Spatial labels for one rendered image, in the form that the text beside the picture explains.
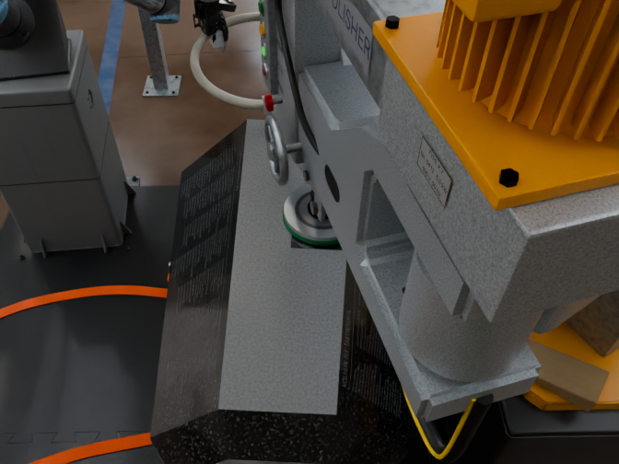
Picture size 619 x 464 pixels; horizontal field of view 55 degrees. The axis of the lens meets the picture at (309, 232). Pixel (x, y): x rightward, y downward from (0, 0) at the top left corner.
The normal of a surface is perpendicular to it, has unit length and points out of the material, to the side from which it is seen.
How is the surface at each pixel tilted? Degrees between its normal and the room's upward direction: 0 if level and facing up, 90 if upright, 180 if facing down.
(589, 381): 11
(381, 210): 90
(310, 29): 90
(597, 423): 0
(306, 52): 90
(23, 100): 90
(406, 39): 0
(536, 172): 0
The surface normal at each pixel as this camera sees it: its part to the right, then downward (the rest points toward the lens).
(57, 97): 0.12, 0.75
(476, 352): -0.11, 0.75
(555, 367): -0.14, -0.73
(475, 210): -0.96, 0.21
